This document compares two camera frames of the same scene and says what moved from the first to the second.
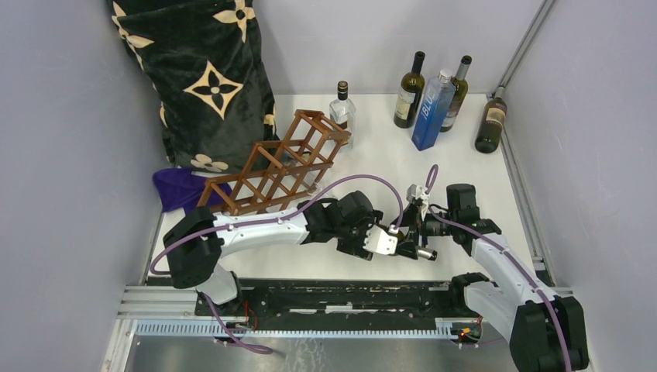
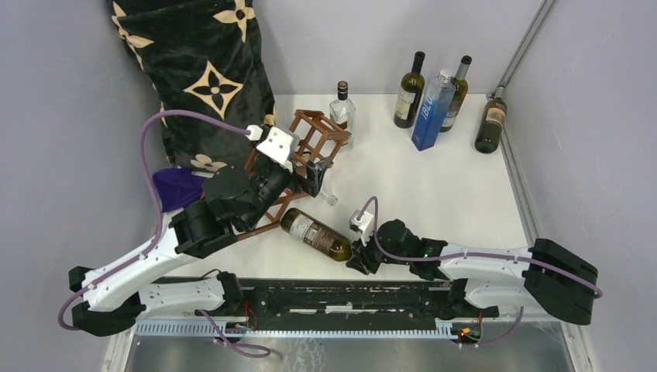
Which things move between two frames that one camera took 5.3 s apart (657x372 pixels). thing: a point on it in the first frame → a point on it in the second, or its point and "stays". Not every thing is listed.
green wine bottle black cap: x=410 y=95 stays
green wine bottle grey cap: x=460 y=80 stays
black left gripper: x=356 y=248 → x=315 y=172
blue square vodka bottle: x=435 y=111 stays
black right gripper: x=421 y=227 → x=361 y=259
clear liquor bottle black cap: x=342 y=111 stays
